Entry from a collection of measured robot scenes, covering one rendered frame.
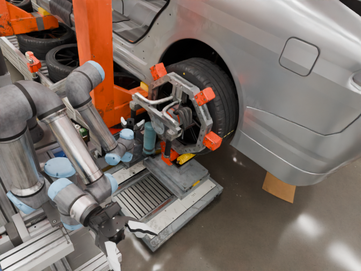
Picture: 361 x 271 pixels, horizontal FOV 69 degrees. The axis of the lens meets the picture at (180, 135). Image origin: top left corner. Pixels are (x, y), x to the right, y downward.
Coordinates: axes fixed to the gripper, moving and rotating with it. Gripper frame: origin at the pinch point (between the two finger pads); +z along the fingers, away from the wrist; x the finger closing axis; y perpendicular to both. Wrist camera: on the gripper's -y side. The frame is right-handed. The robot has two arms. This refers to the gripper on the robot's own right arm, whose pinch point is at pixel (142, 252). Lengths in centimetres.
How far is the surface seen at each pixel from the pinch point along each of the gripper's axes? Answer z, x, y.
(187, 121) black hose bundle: -36, -85, 13
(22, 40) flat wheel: -285, -134, 59
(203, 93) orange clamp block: -35, -93, -4
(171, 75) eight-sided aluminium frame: -61, -99, -2
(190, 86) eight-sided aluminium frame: -47, -100, -1
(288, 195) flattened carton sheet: 41, -187, 98
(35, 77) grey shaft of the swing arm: -225, -110, 73
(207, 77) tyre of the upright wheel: -42, -108, -7
